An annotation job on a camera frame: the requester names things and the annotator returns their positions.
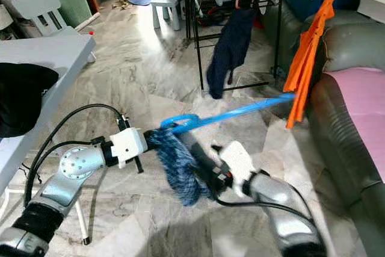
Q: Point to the blue plaid shirt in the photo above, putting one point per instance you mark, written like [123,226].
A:
[177,167]

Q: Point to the blue plastic hanger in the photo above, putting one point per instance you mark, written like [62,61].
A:
[234,111]

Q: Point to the black garment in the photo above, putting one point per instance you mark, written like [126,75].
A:
[24,100]

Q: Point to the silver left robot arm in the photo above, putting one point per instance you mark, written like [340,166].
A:
[78,164]

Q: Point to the navy blue garment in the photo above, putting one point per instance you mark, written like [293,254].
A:
[228,52]

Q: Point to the orange t-shirt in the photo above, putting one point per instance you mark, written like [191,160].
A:
[307,58]

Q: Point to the grey green leather sofa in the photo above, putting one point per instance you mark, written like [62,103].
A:
[349,167]

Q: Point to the pink blanket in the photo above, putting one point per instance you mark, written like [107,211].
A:
[361,112]

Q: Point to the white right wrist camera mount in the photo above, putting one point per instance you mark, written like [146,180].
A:
[237,159]

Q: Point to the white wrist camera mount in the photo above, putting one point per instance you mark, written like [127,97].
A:
[129,147]
[237,159]

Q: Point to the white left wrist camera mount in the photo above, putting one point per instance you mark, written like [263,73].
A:
[129,147]

